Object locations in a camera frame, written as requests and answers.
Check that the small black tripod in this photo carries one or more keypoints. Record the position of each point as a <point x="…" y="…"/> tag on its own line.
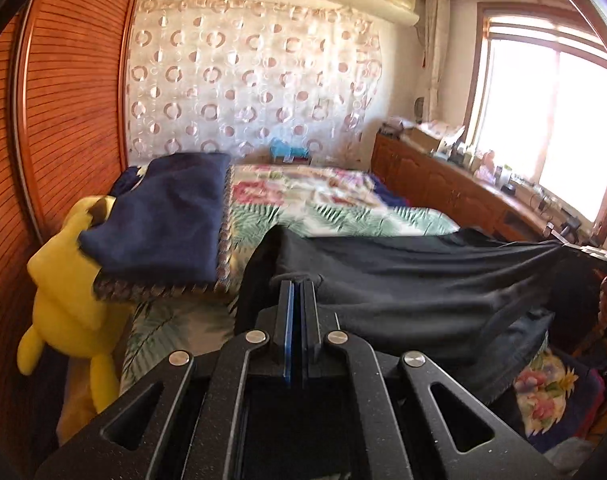
<point x="566" y="225"/>

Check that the black printed t-shirt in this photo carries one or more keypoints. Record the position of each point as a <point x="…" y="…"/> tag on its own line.
<point x="408" y="285"/>

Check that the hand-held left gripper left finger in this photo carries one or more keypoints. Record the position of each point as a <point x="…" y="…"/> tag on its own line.
<point x="286" y="330"/>

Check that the navy floral blanket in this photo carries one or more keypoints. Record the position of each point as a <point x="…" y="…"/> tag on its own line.
<point x="553" y="390"/>

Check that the wooden louvred wardrobe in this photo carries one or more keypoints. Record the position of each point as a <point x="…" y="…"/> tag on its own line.
<point x="58" y="135"/>

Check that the wooden framed window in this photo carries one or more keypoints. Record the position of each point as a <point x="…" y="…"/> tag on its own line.
<point x="548" y="110"/>

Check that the cardboard box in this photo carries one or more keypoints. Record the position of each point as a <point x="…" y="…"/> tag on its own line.
<point x="423" y="140"/>

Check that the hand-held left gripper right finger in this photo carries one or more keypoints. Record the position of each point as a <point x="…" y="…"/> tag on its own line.
<point x="309" y="330"/>

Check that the white window curtain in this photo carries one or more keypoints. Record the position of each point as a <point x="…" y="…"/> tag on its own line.
<point x="435" y="60"/>

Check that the leaf print bed sheet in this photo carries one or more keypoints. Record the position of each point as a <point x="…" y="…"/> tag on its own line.
<point x="173" y="325"/>

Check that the yellow plush toy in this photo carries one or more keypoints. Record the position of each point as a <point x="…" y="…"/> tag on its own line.
<point x="65" y="285"/>

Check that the pink figurine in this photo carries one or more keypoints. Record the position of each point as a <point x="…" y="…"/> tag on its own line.
<point x="487" y="167"/>

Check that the wooden sideboard cabinet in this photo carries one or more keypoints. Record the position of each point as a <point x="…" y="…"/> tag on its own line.
<point x="433" y="180"/>

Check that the circle pattern sheer curtain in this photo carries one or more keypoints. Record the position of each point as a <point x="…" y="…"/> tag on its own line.
<point x="248" y="80"/>

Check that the blue plastic toy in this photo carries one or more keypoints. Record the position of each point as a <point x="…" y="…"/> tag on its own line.
<point x="288" y="151"/>

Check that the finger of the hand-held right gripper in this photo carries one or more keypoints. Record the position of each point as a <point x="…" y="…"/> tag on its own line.
<point x="593" y="253"/>

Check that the pink floral blanket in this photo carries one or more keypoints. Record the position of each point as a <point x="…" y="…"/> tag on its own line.
<point x="303" y="190"/>

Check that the navy blue blanket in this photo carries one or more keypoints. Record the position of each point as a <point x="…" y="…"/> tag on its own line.
<point x="158" y="225"/>

